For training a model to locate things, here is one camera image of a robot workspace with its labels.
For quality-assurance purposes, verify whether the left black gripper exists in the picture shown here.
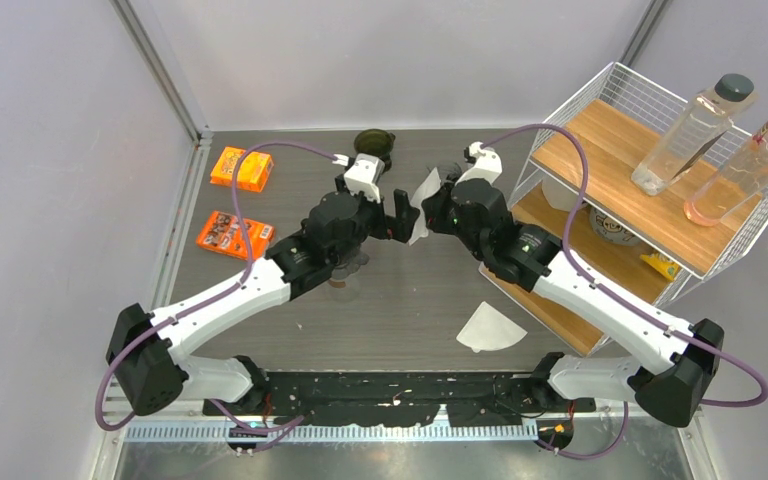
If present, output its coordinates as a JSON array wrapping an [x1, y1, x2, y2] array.
[[330, 175, 419, 268]]

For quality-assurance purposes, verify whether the white paper coffee filter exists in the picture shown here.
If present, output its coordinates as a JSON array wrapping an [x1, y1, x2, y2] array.
[[408, 167, 442, 245]]

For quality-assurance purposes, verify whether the glass carafe with leather collar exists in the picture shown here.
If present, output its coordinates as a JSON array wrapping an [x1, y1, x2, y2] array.
[[325, 274, 362, 303]]

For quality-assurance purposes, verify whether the grey glass dripper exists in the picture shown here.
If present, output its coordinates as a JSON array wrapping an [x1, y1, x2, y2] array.
[[331, 247, 370, 281]]

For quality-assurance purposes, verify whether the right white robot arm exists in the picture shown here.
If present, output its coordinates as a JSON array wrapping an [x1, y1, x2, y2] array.
[[411, 178, 724, 428]]

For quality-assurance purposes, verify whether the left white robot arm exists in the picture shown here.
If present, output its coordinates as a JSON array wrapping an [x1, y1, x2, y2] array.
[[106, 190, 420, 416]]

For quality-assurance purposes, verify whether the dark green glass dripper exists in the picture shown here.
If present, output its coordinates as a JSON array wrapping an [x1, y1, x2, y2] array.
[[353, 128, 396, 172]]

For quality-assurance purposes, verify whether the grey glass pitcher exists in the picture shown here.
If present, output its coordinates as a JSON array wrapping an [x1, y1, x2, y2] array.
[[427, 162, 463, 184]]

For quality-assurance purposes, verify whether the white ceramic cup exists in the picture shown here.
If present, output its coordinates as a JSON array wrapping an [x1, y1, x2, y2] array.
[[540, 177, 588, 212]]

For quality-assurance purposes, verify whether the patterned ceramic bowl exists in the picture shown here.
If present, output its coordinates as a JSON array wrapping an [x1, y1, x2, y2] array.
[[589, 206, 642, 247]]

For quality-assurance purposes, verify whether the orange box upper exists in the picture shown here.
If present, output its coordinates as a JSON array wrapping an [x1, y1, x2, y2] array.
[[210, 146, 274, 193]]

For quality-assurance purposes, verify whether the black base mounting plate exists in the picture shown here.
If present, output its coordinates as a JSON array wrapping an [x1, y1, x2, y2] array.
[[225, 371, 595, 427]]

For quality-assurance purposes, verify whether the orange razor box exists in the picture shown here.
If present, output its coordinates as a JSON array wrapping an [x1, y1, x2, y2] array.
[[196, 211, 275, 260]]

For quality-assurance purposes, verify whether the yellow snack packet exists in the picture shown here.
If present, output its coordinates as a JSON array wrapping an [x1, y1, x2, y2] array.
[[639, 251, 681, 282]]

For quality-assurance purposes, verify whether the clear bottle grey cap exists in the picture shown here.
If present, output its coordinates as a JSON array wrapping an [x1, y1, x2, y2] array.
[[631, 73, 755, 196]]

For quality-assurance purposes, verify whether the pink liquid bottle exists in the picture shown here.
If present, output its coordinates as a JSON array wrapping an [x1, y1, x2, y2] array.
[[683, 120, 768, 226]]

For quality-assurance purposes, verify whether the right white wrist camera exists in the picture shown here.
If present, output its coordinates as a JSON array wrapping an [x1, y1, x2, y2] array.
[[455, 141, 503, 184]]

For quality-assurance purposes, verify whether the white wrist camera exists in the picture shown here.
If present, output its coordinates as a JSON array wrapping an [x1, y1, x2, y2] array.
[[455, 141, 503, 184], [332, 154, 385, 203]]

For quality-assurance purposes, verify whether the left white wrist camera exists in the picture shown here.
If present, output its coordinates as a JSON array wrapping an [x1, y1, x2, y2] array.
[[332, 154, 385, 203]]

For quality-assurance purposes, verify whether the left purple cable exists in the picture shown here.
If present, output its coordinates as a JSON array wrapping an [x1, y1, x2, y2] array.
[[95, 140, 352, 455]]

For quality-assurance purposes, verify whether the white wire wooden shelf rack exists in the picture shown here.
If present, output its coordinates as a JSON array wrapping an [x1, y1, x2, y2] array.
[[479, 61, 768, 359]]

